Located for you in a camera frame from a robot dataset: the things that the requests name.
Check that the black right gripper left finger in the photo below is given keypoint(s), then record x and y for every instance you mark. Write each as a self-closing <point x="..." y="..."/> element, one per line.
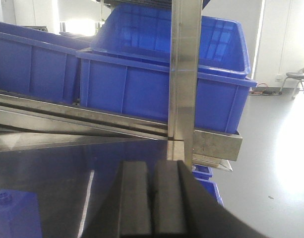
<point x="125" y="213"/>

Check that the blue bin front left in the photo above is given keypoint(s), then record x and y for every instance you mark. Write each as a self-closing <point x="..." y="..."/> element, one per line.
<point x="39" y="64"/>

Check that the blue bottle part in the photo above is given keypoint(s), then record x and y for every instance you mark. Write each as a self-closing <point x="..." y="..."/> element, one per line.
<point x="19" y="214"/>

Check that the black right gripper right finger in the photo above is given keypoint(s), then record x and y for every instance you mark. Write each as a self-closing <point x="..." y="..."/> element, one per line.
<point x="182" y="208"/>

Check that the blue bin front right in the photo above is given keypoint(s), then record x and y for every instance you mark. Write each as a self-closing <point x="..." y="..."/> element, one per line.
<point x="142" y="89"/>

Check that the stainless steel shelf rack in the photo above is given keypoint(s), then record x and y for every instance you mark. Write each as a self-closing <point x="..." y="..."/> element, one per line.
<point x="184" y="141"/>

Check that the tilted blue bin stacked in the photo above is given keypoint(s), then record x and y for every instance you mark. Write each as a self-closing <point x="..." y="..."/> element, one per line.
<point x="144" y="33"/>

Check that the grey metal chair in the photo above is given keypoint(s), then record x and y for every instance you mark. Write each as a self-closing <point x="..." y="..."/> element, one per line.
<point x="299" y="77"/>

